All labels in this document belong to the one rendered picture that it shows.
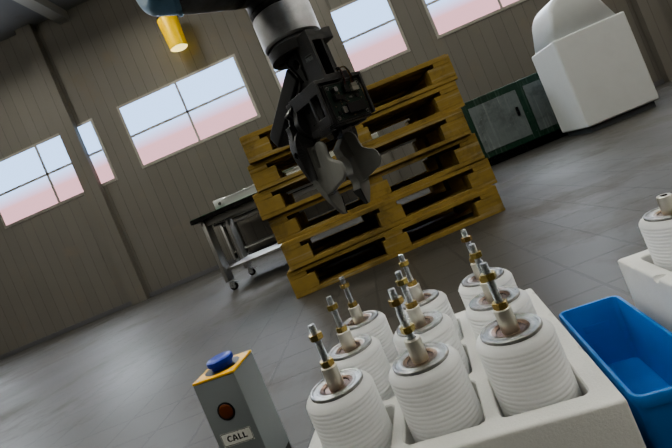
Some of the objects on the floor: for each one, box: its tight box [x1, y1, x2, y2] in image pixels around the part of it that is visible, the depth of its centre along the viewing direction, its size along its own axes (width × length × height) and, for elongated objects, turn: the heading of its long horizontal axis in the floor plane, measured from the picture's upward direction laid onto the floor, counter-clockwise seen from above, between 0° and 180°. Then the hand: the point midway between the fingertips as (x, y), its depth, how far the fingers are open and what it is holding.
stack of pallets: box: [239, 54, 505, 299], centre depth 300 cm, size 138×95×98 cm
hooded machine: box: [532, 0, 659, 137], centre depth 487 cm, size 80×65×150 cm
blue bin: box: [559, 296, 672, 448], centre depth 67 cm, size 30×11×12 cm, turn 77°
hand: (349, 199), depth 56 cm, fingers open, 3 cm apart
